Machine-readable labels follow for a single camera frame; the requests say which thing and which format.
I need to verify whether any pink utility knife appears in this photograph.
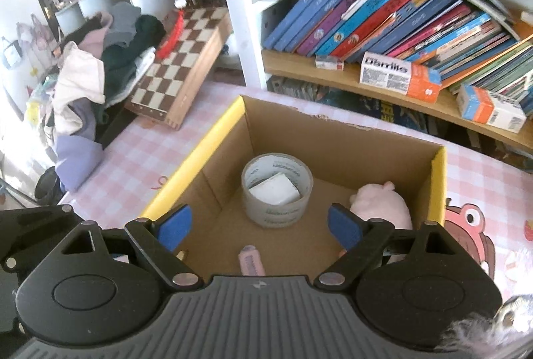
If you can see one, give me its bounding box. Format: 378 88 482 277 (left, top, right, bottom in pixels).
239 245 266 277

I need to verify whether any roll of clear tape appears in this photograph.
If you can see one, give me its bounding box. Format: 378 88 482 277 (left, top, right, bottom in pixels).
241 153 313 228

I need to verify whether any white foam block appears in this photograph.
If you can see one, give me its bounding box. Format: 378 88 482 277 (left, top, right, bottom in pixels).
249 172 301 206

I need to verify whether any pink plush toy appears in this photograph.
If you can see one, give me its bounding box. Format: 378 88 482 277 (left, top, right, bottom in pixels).
350 181 413 230

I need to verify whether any yellow cardboard box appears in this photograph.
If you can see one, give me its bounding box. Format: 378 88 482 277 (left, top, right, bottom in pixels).
144 96 446 279

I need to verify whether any pink checkered table mat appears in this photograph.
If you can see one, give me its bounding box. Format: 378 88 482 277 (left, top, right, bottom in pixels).
64 82 532 297

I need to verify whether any wooden chess board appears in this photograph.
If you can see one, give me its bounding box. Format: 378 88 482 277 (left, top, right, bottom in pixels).
126 7 232 129

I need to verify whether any white and orange box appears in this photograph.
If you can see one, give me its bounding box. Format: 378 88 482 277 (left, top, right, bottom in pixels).
359 51 442 104

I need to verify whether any small white red box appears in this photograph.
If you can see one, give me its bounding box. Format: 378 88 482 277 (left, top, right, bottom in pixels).
314 55 344 70

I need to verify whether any pile of clothes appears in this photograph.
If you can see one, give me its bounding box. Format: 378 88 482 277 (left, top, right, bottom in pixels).
24 2 166 204

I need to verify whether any red tassel ornament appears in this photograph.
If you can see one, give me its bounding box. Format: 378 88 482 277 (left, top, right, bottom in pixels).
155 0 187 61

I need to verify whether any row of books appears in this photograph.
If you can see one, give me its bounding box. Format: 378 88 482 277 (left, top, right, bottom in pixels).
261 0 533 115

